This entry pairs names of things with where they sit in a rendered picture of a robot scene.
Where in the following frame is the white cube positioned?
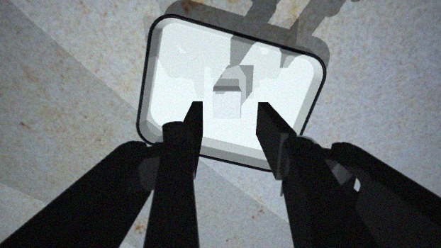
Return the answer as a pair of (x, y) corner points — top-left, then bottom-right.
(213, 86), (242, 119)

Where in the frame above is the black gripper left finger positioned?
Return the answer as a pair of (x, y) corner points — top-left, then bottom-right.
(0, 101), (203, 248)

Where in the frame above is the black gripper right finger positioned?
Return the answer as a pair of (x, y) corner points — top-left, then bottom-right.
(256, 102), (441, 248)

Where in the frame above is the white tray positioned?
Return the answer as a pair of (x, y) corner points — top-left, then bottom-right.
(136, 14), (327, 173)

